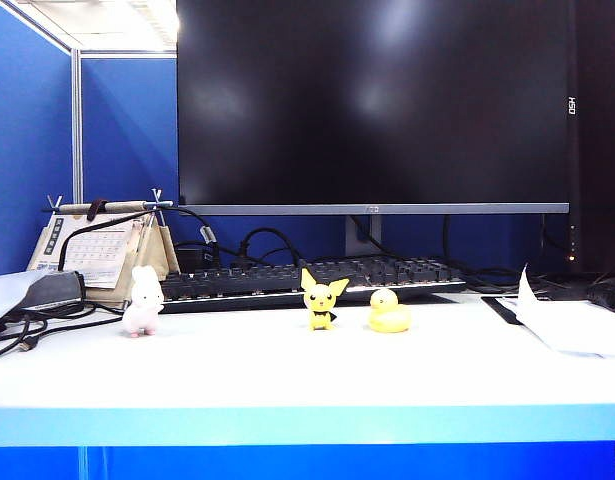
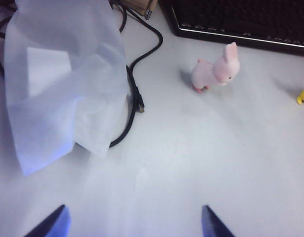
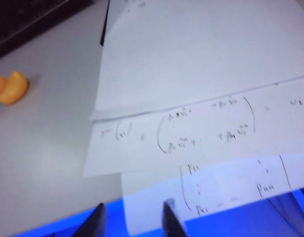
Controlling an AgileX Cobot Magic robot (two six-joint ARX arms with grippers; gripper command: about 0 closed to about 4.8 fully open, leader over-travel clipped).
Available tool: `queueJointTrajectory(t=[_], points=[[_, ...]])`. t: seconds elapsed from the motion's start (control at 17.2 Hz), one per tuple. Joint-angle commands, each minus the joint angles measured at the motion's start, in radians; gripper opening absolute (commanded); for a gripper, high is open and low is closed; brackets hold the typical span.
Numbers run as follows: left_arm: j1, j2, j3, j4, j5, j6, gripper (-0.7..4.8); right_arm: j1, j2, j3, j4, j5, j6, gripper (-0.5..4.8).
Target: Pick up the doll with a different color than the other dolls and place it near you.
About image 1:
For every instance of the silver partition post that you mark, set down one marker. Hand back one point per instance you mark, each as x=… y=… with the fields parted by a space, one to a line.
x=77 y=125

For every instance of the grey monitor stand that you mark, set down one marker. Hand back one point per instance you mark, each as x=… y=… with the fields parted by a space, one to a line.
x=357 y=240

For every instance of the yellow rubber duck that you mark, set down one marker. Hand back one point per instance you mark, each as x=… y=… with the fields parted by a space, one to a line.
x=389 y=317

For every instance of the large black monitor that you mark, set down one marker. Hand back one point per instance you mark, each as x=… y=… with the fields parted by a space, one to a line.
x=372 y=100

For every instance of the yellow Pichu figure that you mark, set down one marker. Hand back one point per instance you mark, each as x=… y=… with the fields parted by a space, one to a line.
x=319 y=300

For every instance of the white folder sheet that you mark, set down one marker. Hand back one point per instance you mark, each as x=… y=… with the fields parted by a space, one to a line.
x=7 y=295

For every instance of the grey black power brick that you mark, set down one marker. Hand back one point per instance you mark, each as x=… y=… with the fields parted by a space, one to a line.
x=54 y=290

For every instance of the black mechanical keyboard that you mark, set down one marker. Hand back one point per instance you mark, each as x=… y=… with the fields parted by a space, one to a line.
x=267 y=280

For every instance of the white paper sheet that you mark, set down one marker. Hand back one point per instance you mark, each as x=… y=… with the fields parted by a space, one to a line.
x=577 y=325

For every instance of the small black adapter box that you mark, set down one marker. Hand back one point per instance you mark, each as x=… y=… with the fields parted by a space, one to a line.
x=189 y=259

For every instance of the black HSD monitor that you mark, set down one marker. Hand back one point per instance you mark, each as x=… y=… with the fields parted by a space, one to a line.
x=602 y=150

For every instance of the beige canvas desk calendar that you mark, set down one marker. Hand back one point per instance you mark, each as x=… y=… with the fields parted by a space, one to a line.
x=102 y=250

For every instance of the white rabbit plush doll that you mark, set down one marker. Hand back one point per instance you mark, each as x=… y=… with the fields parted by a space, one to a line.
x=143 y=310

